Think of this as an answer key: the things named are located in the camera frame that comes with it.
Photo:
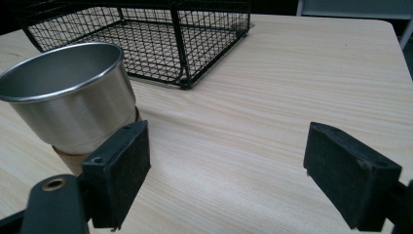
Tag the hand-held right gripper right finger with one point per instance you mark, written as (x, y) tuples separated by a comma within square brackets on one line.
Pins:
[(347, 172)]

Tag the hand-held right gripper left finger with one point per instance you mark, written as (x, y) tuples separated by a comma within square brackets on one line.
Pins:
[(118, 177)]

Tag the stainless steel cup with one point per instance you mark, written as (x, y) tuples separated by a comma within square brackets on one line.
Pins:
[(69, 97)]

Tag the round wooden coaster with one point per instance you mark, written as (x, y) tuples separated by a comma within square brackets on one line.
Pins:
[(76, 161)]

